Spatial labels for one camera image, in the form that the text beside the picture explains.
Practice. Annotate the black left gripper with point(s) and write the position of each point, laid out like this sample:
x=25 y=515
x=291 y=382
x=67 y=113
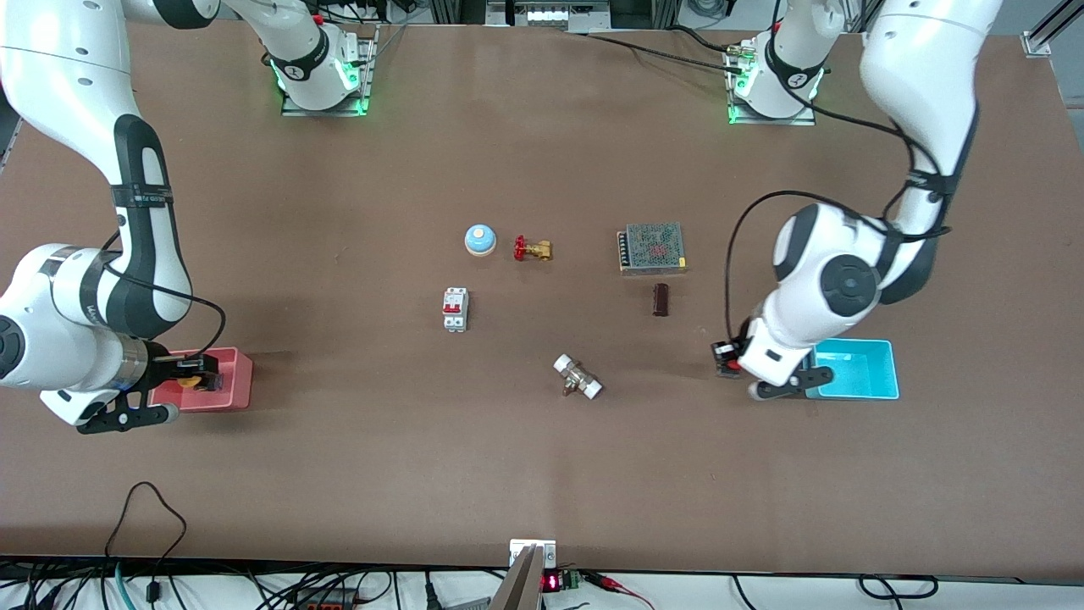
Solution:
x=735 y=352

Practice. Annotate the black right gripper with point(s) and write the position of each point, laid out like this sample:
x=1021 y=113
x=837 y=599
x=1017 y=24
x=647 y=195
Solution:
x=163 y=371

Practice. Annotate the red push button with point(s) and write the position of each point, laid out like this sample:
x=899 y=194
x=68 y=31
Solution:
x=725 y=363

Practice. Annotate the yellow push button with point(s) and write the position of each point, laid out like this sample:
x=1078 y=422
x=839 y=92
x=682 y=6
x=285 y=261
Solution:
x=190 y=381

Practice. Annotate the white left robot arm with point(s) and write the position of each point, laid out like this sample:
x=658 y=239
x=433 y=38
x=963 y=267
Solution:
x=838 y=280

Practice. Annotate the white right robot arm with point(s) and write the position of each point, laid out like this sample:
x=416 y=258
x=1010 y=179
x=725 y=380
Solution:
x=76 y=322

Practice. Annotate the pink plastic box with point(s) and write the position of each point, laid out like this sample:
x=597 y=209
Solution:
x=235 y=381

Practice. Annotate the dark brown block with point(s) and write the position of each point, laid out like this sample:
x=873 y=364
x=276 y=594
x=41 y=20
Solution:
x=660 y=300

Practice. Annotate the metal mesh power supply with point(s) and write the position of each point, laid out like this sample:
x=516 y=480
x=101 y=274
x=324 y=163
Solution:
x=652 y=247

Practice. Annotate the cyan plastic box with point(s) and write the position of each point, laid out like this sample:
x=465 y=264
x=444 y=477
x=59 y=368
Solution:
x=864 y=373

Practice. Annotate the metal valve white caps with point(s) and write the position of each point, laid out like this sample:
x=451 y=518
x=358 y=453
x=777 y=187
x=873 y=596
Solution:
x=578 y=378

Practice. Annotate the red clip lead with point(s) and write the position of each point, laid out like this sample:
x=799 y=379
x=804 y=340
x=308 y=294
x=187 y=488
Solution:
x=618 y=586

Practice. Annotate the black power strip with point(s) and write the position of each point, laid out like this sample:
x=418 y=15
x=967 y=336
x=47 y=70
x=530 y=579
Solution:
x=326 y=600

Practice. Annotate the white circuit breaker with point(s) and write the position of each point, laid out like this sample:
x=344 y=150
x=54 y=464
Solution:
x=455 y=309

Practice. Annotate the blue desk bell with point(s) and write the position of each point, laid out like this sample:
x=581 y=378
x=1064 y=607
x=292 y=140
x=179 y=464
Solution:
x=480 y=240

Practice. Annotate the red digit display module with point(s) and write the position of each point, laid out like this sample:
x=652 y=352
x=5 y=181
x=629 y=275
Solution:
x=552 y=582

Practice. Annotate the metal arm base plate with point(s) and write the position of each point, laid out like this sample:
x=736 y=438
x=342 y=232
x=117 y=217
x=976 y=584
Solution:
x=367 y=76
x=775 y=121

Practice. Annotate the aluminium camera mount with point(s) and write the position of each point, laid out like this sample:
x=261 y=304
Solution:
x=525 y=576

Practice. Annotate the aluminium frame profile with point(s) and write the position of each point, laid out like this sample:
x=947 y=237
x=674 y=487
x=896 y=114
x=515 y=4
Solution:
x=1050 y=30

